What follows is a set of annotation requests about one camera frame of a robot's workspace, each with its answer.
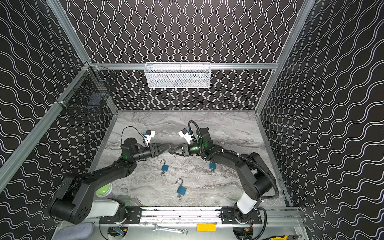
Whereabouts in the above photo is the aluminium corner frame post right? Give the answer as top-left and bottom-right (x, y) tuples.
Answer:
(255, 0), (316, 115)

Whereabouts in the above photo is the black wire mesh basket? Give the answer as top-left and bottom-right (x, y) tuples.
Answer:
(58, 62), (118, 122)

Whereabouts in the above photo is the silver combination wrench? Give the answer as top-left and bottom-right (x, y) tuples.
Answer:
(152, 224), (188, 235)

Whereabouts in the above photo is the yellow black tool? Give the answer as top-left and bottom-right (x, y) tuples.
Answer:
(263, 235), (301, 240)

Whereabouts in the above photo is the aluminium corner frame post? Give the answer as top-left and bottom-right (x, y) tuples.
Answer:
(47, 0), (91, 63)
(255, 0), (316, 115)

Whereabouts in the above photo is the aluminium left side bar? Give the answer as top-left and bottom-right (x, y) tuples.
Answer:
(1, 63), (90, 191)

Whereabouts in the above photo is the white wire mesh basket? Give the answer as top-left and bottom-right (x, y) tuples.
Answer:
(144, 62), (212, 89)

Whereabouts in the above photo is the green push button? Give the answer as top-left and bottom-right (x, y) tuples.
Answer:
(96, 183), (113, 198)

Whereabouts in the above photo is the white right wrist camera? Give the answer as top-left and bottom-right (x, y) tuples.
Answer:
(179, 128), (193, 144)

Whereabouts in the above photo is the aluminium corner frame post left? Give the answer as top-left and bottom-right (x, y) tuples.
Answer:
(47, 0), (91, 63)

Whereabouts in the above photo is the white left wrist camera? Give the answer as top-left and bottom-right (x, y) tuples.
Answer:
(142, 130), (156, 146)

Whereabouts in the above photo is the aluminium back crossbar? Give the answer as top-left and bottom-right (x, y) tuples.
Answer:
(91, 63), (278, 71)

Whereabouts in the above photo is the yellow block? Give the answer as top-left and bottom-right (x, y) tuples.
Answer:
(197, 224), (217, 233)

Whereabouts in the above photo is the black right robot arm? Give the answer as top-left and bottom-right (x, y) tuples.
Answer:
(169, 128), (279, 215)

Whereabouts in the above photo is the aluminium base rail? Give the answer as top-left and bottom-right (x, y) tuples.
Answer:
(59, 206), (301, 227)

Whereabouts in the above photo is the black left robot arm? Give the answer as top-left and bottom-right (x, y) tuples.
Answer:
(48, 138), (170, 224)

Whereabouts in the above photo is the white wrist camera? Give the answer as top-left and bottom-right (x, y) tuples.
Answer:
(142, 130), (156, 146)
(179, 128), (193, 144)

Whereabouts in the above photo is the blue padlock front large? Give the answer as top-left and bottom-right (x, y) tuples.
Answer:
(176, 178), (187, 199)

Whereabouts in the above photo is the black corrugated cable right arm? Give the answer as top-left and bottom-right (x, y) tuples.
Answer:
(206, 149), (280, 200)

